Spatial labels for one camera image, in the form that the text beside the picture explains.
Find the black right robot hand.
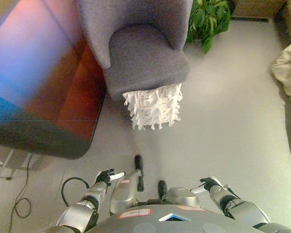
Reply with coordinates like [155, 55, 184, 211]
[191, 176, 222, 195]

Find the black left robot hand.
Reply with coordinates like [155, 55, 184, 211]
[95, 169, 126, 187]

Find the silver left robot leg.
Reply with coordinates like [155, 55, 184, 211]
[110, 155, 145, 217]

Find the silver robot leg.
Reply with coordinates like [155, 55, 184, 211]
[110, 155, 145, 217]
[158, 180, 200, 208]

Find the silver right robot leg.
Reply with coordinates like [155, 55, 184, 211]
[158, 180, 200, 208]

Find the grey robot torso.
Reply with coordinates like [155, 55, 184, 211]
[86, 203, 258, 233]

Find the white fringed throw blanket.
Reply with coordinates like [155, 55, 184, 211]
[122, 83, 184, 131]

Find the grey metal table base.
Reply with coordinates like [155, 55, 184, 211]
[0, 145, 48, 181]

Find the dark glossy table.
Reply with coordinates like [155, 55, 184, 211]
[0, 0, 107, 161]

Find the beige crumpled blanket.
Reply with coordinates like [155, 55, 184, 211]
[270, 36, 291, 99]

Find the grey fabric armchair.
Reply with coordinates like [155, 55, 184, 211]
[77, 0, 194, 102]

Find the green potted plant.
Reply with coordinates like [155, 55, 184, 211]
[186, 0, 232, 54]

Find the wooden cabinet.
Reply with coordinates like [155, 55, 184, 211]
[230, 0, 291, 41]

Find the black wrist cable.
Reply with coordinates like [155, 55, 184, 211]
[61, 178, 90, 207]

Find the black floor cable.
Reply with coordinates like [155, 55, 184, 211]
[6, 155, 33, 233]

